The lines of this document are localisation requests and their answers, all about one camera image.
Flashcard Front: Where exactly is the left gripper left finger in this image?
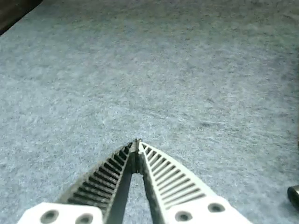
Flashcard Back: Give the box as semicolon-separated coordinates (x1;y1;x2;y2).
16;139;139;224

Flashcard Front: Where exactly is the black sleeve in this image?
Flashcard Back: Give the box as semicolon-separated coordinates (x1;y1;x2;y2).
287;184;299;207

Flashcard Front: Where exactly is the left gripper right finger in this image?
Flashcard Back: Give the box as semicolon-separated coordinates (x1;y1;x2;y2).
136;139;254;224

